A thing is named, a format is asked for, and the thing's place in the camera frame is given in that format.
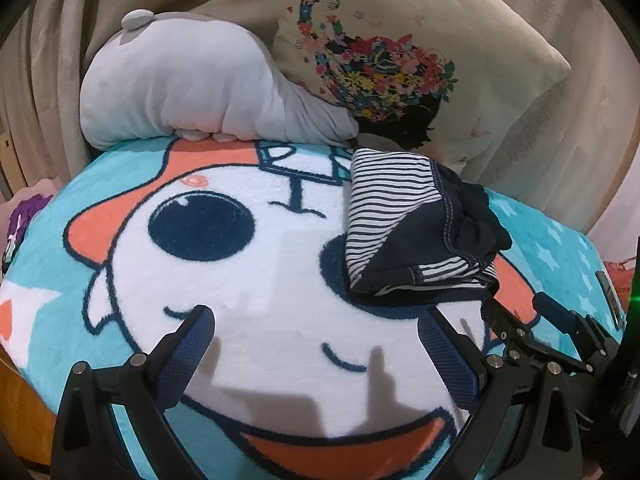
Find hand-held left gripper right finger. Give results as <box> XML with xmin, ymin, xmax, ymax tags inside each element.
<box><xmin>419</xmin><ymin>307</ymin><xmax>583</xmax><ymax>480</ymax></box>

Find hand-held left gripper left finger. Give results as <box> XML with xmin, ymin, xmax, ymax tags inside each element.
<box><xmin>52</xmin><ymin>305</ymin><xmax>217</xmax><ymax>480</ymax></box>

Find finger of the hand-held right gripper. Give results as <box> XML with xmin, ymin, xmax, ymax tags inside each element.
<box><xmin>481</xmin><ymin>299</ymin><xmax>598</xmax><ymax>376</ymax></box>
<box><xmin>531</xmin><ymin>291</ymin><xmax>617</xmax><ymax>367</ymax></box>

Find navy striped frog shirt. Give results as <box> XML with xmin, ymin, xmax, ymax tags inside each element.
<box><xmin>342</xmin><ymin>147</ymin><xmax>513</xmax><ymax>308</ymax></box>

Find grey flat device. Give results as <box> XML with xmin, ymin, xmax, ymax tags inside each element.
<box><xmin>597</xmin><ymin>271</ymin><xmax>626</xmax><ymax>331</ymax></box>

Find red cloth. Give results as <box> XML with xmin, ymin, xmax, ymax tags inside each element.
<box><xmin>602</xmin><ymin>257</ymin><xmax>640</xmax><ymax>291</ymax></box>

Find cartoon printed blanket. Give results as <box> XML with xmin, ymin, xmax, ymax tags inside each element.
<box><xmin>0</xmin><ymin>137</ymin><xmax>628</xmax><ymax>480</ymax></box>

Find purple printed pink cloth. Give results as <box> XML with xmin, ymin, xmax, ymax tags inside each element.
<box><xmin>0</xmin><ymin>192</ymin><xmax>53</xmax><ymax>261</ymax></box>

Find grey plush pillow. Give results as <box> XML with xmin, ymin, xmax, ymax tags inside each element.
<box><xmin>80</xmin><ymin>9</ymin><xmax>358</xmax><ymax>150</ymax></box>

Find floral print cushion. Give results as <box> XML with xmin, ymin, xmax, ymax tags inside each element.
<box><xmin>272</xmin><ymin>0</ymin><xmax>572</xmax><ymax>181</ymax></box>

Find beige curtain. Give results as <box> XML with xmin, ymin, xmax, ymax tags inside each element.
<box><xmin>0</xmin><ymin>0</ymin><xmax>636</xmax><ymax>241</ymax></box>

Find wooden bed frame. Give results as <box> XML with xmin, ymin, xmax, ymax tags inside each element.
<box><xmin>0</xmin><ymin>350</ymin><xmax>56</xmax><ymax>466</ymax></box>

